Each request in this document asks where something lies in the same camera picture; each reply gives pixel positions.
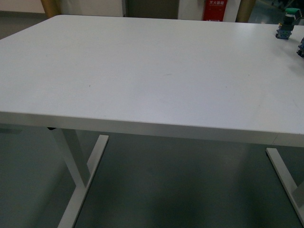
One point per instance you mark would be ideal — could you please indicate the red mushroom push button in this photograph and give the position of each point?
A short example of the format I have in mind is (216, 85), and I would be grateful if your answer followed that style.
(300, 50)

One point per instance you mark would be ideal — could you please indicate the green mushroom push button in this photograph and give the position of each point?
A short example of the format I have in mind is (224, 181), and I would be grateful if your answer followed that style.
(285, 28)

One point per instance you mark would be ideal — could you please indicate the grey brown door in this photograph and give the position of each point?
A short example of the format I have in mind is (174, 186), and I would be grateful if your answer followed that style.
(155, 9)

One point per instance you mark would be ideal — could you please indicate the red fire extinguisher cabinet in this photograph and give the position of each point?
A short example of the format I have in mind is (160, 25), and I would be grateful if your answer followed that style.
(214, 10)

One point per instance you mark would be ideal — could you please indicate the right potted plant gold pot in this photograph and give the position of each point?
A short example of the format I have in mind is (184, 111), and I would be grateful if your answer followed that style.
(244, 11)

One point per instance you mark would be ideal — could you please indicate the potted plant gold pot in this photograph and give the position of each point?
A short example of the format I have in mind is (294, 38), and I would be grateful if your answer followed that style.
(244, 11)
(51, 7)

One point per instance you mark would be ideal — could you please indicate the left potted plant gold pot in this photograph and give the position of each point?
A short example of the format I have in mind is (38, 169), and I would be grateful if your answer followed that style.
(51, 7)

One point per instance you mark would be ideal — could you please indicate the white table leg frame left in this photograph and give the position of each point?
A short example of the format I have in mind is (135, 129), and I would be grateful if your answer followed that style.
(82, 171)

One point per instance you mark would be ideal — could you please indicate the white table leg frame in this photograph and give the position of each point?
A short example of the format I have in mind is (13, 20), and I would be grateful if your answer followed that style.
(294, 192)
(82, 171)

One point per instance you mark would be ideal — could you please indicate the white table leg frame right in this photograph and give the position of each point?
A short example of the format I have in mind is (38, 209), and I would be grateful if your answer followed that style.
(294, 192)

